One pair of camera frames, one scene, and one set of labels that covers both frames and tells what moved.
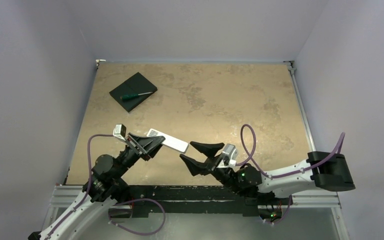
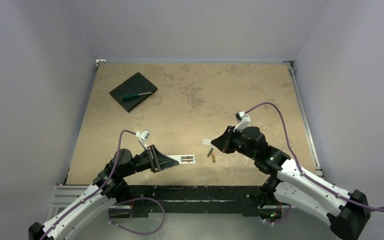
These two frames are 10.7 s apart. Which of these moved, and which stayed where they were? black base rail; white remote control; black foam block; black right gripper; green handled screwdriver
Moved: black right gripper; white remote control
Stayed: green handled screwdriver; black foam block; black base rail
